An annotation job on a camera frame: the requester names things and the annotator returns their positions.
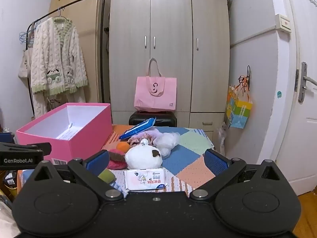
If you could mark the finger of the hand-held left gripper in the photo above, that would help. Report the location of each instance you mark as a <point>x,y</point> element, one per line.
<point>45,150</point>

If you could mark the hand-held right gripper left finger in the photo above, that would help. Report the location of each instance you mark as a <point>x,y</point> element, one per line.
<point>97,161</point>

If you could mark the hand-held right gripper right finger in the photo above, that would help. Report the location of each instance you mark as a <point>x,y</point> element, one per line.
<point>216,162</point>

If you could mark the olive green sponge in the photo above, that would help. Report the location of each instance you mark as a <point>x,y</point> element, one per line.
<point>107,176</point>

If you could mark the pink yarn ball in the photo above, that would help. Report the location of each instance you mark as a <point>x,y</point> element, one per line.
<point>116,164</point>

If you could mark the brown furry tail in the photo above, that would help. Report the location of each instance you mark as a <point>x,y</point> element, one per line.
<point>117,155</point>

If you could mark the orange soft ball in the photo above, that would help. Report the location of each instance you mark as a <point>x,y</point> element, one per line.
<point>123,146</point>

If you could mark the pink cardboard box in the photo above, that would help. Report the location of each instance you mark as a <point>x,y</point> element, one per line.
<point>84,133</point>

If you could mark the white panda plush toy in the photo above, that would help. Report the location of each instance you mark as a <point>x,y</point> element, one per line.
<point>141,157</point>

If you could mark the pink floral cloth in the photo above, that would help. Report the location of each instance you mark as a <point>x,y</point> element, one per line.
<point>138,138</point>

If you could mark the white wet wipes pack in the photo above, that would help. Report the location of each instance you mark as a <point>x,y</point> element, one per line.
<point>145,179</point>

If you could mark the blue plastic packet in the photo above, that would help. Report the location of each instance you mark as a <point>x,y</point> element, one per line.
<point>138,128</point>

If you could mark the white mesh pouf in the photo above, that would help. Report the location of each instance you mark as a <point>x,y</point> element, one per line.
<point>167,141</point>

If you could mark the clear plastic bag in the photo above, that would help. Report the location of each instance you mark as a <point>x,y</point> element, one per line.
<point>223,136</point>

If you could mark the patchwork knitted blanket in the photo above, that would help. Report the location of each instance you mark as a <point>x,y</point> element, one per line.
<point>190,141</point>

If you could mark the cream knitted pants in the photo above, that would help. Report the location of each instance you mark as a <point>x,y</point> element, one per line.
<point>40,104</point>

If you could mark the brown paper bag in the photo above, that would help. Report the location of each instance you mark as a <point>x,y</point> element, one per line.
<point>55,103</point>

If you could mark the colourful gift bag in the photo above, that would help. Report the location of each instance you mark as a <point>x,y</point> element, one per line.
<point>239,111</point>

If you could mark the black suitcase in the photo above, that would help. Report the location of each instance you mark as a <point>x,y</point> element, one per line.
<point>168,120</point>

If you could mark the beige canvas tote bag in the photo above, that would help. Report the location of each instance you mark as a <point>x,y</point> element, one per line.
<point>24,67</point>

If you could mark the pink tote bag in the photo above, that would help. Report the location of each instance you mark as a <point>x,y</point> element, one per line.
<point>156,94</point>

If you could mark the cream knitted cardigan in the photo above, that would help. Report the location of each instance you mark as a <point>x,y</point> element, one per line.
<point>58,54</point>

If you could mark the black clothes rack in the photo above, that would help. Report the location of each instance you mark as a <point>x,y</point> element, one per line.
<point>102,29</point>

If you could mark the tall beige wooden panel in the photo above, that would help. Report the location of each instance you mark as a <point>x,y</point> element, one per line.
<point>86,5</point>

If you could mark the light wood wardrobe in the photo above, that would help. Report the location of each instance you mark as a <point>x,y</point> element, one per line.
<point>171,17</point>

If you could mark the white door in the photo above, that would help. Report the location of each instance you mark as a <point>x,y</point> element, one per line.
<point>302,29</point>

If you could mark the white wall switch box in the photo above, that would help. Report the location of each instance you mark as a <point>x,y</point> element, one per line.
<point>283,22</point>

